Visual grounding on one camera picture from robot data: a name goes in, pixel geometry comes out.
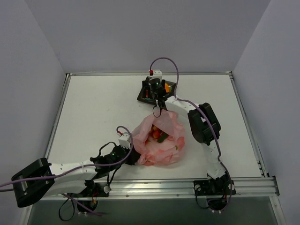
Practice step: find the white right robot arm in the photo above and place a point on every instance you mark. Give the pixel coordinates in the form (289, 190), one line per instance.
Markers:
(203, 122)

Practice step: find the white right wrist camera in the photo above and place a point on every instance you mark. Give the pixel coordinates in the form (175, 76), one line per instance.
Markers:
(156, 74)

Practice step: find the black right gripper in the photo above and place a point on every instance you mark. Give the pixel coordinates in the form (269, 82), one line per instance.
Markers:
(149, 92)

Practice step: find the yellow fake mango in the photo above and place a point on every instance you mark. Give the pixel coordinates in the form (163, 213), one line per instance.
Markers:
(168, 88)

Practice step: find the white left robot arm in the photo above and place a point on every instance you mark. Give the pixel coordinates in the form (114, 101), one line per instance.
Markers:
(42, 178)

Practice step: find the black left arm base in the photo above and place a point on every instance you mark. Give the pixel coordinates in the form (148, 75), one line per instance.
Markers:
(93, 190)

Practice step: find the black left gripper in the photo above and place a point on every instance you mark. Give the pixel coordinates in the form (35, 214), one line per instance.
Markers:
(134, 157)

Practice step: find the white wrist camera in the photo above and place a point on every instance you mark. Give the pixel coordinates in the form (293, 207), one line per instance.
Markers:
(156, 74)
(125, 141)

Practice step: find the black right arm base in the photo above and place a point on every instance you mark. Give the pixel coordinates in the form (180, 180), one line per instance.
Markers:
(218, 192)

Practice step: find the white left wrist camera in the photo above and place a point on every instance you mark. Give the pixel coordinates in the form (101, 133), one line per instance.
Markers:
(125, 141)

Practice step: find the pink plastic bag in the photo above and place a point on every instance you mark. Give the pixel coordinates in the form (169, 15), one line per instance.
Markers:
(160, 154)

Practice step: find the dark square teal plate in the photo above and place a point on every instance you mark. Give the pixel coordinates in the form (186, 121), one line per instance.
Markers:
(161, 102)

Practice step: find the red yellow lychee bunch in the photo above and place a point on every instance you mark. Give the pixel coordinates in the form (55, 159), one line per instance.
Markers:
(158, 134)

